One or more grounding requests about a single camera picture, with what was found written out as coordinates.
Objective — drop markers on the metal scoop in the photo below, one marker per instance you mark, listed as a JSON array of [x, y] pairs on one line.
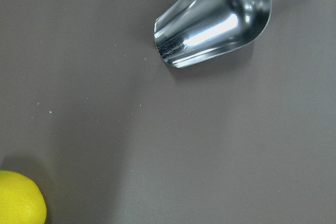
[[193, 31]]

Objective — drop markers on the yellow lemon near lime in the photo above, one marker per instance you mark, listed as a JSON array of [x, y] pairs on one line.
[[21, 199]]

